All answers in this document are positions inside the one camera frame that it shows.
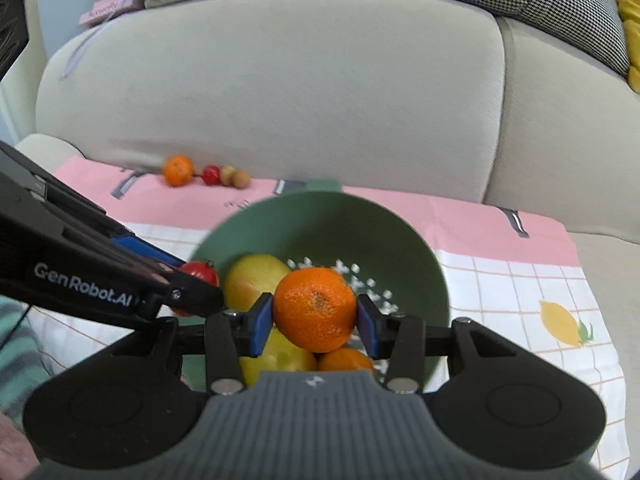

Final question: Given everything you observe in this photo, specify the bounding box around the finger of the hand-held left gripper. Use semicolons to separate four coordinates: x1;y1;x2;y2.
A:
0;140;187;272
149;271;225;319

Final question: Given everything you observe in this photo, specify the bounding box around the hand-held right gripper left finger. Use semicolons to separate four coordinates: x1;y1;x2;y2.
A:
150;292;275;395

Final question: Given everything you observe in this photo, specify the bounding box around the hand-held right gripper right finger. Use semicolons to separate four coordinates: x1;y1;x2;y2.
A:
356;294;531;395

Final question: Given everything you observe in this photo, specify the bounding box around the orange mandarin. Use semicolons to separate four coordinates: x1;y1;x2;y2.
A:
316;346;376;373
163;155;195;187
273;267;358;354

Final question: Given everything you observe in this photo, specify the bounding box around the green yellow pear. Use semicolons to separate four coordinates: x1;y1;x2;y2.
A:
239;325;318;390
222;254;292;313

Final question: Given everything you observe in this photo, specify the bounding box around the green plastic colander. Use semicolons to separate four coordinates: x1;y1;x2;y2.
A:
190;177;450;393

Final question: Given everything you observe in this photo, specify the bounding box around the teal striped clothing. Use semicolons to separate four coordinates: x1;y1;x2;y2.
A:
0;297;52;413

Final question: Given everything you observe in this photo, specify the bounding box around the lemon print checked cloth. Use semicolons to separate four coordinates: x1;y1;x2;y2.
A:
25;155;626;480

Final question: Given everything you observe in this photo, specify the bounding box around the pink fluffy cloth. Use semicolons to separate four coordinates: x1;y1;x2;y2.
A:
0;410;38;480

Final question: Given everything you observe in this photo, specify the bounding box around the beige sofa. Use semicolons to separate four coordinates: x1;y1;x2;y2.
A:
14;0;640;248

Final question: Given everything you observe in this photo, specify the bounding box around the pink sign box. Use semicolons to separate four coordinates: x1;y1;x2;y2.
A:
79;0;132;29

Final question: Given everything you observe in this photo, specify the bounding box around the dark striped panel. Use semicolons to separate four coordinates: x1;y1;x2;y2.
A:
0;0;27;81

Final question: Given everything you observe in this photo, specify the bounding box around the yellow cushion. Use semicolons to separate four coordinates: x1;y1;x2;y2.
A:
609;0;640;94

